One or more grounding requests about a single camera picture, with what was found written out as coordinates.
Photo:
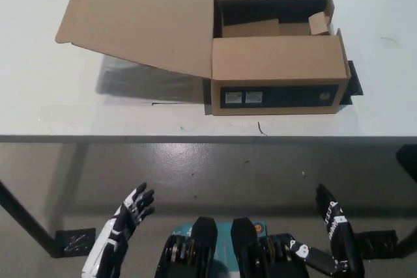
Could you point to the black floor tape patch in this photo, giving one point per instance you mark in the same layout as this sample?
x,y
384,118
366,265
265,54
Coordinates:
x,y
374,242
76,242

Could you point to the brown cardboard storage box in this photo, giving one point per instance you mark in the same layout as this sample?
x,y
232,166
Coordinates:
x,y
277,60

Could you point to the black table leg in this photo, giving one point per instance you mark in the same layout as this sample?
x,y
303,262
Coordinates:
x,y
407,161
31,219

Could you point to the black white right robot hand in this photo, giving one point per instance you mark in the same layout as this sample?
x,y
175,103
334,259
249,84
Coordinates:
x,y
342,235

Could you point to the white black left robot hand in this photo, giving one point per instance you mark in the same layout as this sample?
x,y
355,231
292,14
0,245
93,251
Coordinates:
x,y
132,208

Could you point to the black teal robot torso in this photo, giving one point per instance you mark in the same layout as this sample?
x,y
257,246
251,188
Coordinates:
x,y
241,245

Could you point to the small folded cardboard piece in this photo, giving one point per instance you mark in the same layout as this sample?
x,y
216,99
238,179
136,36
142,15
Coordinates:
x,y
319,24

